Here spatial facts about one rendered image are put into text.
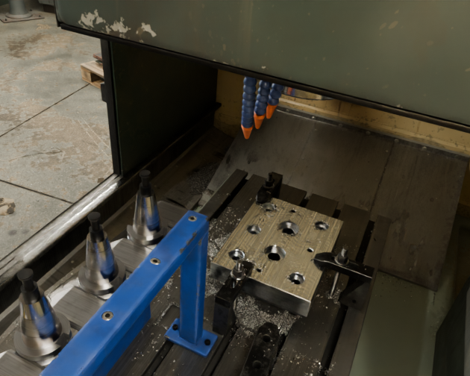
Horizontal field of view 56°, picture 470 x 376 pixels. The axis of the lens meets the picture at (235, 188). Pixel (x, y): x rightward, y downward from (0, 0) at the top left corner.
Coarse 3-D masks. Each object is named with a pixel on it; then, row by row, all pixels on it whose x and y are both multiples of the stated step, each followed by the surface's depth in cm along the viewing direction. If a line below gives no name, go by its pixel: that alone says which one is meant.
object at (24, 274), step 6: (24, 270) 47; (30, 270) 47; (18, 276) 46; (24, 276) 46; (30, 276) 46; (24, 282) 47; (30, 282) 47; (24, 288) 47; (30, 288) 47; (36, 288) 48; (24, 294) 47; (30, 294) 47; (36, 294) 48; (30, 300) 48
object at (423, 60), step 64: (64, 0) 45; (128, 0) 42; (192, 0) 39; (256, 0) 36; (320, 0) 34; (384, 0) 32; (448, 0) 31; (256, 64) 39; (320, 64) 37; (384, 64) 35; (448, 64) 33
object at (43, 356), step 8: (56, 312) 55; (64, 320) 54; (64, 328) 53; (16, 336) 52; (64, 336) 53; (72, 336) 55; (16, 344) 51; (24, 344) 51; (56, 344) 51; (64, 344) 54; (24, 352) 50; (32, 352) 50; (40, 352) 50; (48, 352) 51; (56, 352) 51; (32, 360) 51; (40, 360) 51; (48, 360) 52
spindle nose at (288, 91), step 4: (284, 88) 67; (288, 88) 66; (292, 88) 66; (284, 92) 67; (288, 92) 67; (292, 92) 66; (296, 92) 66; (300, 92) 66; (304, 92) 66; (292, 96) 67; (296, 96) 66; (300, 96) 66; (304, 96) 66; (308, 96) 66; (312, 96) 66; (316, 96) 66; (320, 96) 66; (324, 96) 66; (316, 100) 67; (320, 100) 67; (324, 100) 67
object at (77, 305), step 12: (72, 288) 59; (60, 300) 58; (72, 300) 58; (84, 300) 58; (96, 300) 58; (60, 312) 56; (72, 312) 56; (84, 312) 56; (72, 324) 55; (84, 324) 55
